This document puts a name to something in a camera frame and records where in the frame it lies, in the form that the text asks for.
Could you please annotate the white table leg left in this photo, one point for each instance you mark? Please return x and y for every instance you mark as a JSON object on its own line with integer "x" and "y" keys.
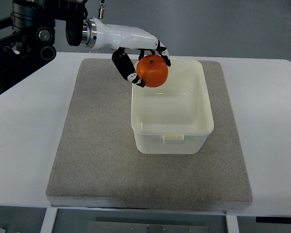
{"x": 49, "y": 220}

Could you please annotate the orange fruit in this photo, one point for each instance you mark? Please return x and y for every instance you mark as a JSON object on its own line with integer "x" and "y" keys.
{"x": 152, "y": 70}

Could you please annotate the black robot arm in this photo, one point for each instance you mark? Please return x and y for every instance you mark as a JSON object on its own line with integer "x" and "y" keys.
{"x": 30, "y": 45}

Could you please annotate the white plastic box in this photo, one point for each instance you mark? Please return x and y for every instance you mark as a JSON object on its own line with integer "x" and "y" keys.
{"x": 176, "y": 117}

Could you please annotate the black strip under table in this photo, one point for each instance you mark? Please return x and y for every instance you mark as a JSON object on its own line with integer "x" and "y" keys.
{"x": 277, "y": 220}

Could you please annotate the white table leg right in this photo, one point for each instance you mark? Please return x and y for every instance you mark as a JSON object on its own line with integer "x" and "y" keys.
{"x": 232, "y": 224}

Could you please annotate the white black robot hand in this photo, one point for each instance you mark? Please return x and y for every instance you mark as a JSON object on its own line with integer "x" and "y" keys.
{"x": 97, "y": 35}

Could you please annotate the grey felt mat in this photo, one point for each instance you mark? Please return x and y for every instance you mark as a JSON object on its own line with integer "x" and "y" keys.
{"x": 98, "y": 165}

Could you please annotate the white table leg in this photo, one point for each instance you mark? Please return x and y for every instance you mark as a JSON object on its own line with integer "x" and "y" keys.
{"x": 232, "y": 224}
{"x": 49, "y": 220}

